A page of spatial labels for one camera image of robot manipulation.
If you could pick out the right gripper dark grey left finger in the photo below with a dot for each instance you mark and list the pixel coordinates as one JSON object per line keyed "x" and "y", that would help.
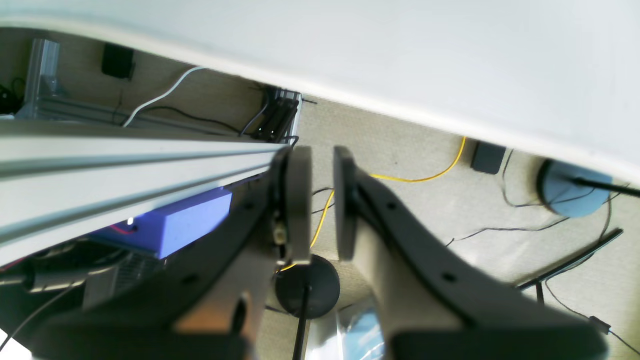
{"x": 208, "y": 303}

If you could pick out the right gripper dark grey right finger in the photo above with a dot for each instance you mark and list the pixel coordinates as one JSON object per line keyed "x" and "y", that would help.
{"x": 432, "y": 305}

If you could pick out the blue plastic block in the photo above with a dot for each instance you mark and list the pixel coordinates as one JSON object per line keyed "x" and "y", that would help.
{"x": 163, "y": 231}

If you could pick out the round black stand base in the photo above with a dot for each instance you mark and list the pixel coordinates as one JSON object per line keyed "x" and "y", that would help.
{"x": 312, "y": 289}

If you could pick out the black power adapter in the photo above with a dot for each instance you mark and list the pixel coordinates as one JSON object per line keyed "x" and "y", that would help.
{"x": 487, "y": 158}

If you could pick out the aluminium frame rail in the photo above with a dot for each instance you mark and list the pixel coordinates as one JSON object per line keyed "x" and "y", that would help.
{"x": 59, "y": 180}

